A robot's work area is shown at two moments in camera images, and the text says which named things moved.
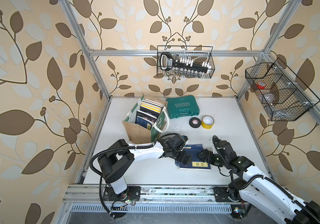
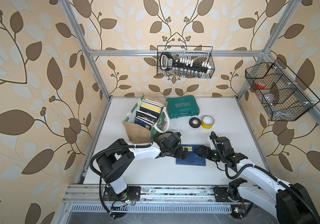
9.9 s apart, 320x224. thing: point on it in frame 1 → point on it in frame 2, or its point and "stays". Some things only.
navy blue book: x=191 y=151 → x=144 y=124
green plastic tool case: x=184 y=106 stays
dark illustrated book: x=145 y=115 stays
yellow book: x=150 y=108 stays
